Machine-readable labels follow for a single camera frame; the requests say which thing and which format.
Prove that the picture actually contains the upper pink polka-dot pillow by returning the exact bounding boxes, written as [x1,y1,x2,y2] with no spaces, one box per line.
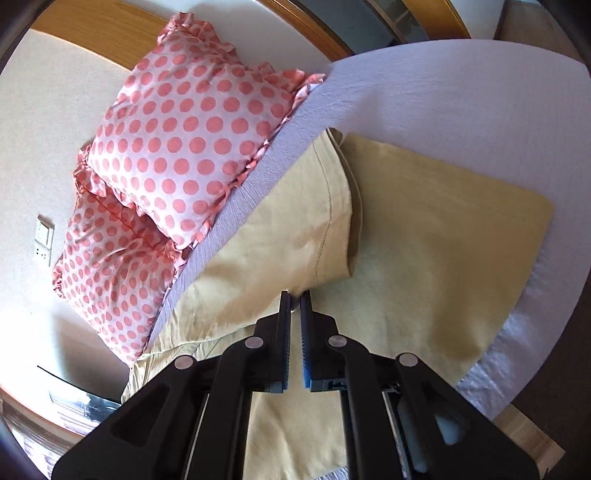
[75,13,325,251]

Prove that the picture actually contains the lower pink polka-dot pillow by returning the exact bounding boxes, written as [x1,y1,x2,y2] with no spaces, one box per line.
[53,189,184,366]

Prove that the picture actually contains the khaki beige pants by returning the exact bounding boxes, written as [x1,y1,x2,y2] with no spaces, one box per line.
[120,127,555,480]

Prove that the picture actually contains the pink polka-dot pillow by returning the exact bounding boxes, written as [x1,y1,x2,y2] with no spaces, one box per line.
[75,13,325,251]
[53,189,184,366]

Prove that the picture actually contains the lavender bed sheet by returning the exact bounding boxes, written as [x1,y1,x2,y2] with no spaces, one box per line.
[156,40,590,418]

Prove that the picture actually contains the wooden headboard trim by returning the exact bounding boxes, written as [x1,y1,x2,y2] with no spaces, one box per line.
[32,0,471,69]

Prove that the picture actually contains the white wall switch socket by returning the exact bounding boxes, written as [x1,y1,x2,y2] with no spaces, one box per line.
[34,215,55,267]

